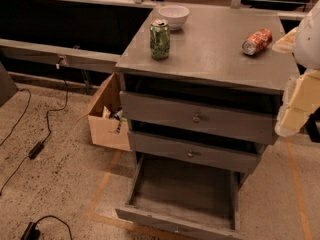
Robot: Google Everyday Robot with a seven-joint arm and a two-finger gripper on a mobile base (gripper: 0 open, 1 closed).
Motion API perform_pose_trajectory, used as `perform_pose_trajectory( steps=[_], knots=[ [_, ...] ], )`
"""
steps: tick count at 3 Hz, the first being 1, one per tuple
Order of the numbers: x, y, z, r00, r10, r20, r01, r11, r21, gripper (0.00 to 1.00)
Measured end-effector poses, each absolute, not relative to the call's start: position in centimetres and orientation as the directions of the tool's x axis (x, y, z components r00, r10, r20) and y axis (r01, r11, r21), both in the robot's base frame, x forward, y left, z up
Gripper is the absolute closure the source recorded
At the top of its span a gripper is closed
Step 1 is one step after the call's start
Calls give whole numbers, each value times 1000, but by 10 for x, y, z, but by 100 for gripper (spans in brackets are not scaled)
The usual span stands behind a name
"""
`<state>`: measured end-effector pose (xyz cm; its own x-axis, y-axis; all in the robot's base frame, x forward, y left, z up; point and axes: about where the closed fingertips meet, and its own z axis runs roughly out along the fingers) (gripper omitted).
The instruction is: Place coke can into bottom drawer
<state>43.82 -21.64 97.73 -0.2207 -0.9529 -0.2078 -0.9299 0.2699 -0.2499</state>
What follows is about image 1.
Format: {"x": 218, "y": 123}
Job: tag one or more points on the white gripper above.
{"x": 308, "y": 41}

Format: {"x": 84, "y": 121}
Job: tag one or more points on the red coke can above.
{"x": 257, "y": 42}

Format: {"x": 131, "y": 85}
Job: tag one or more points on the grey top drawer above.
{"x": 214, "y": 120}

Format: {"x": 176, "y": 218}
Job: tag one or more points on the grey drawer cabinet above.
{"x": 208, "y": 102}

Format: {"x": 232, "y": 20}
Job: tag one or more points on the grey middle drawer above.
{"x": 224, "y": 158}

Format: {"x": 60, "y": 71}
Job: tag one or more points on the green soda can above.
{"x": 159, "y": 39}

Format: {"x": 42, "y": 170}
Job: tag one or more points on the grey open bottom drawer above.
{"x": 187, "y": 199}

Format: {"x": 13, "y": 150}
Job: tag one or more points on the white bowl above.
{"x": 175, "y": 15}

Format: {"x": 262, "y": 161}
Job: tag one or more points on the items inside cardboard box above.
{"x": 117, "y": 114}

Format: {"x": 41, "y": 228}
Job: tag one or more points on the cardboard box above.
{"x": 107, "y": 131}

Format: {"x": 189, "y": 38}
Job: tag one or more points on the grey metal railing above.
{"x": 103, "y": 35}

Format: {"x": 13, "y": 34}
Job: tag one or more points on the black power adapter foreground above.
{"x": 33, "y": 233}

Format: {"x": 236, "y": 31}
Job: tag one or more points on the black power adapter with cable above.
{"x": 38, "y": 147}

